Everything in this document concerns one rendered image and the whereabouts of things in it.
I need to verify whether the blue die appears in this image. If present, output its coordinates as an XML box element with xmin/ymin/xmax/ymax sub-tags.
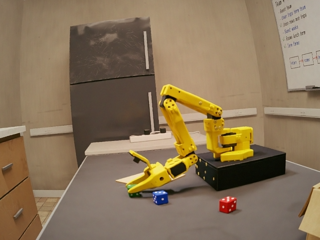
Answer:
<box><xmin>153</xmin><ymin>190</ymin><xmax>168</xmax><ymax>205</ymax></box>

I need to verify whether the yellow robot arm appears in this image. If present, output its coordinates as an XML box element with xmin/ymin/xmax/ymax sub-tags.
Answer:
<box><xmin>159</xmin><ymin>84</ymin><xmax>253</xmax><ymax>179</ymax></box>

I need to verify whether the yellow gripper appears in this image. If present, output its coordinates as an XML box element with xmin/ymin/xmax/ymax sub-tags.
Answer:
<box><xmin>126</xmin><ymin>150</ymin><xmax>171</xmax><ymax>193</ymax></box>

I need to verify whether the red die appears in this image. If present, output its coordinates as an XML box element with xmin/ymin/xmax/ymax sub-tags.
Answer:
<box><xmin>219</xmin><ymin>197</ymin><xmax>236</xmax><ymax>213</ymax></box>

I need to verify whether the beige flat mat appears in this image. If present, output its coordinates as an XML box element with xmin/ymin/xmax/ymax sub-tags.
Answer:
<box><xmin>116</xmin><ymin>173</ymin><xmax>185</xmax><ymax>184</ymax></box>

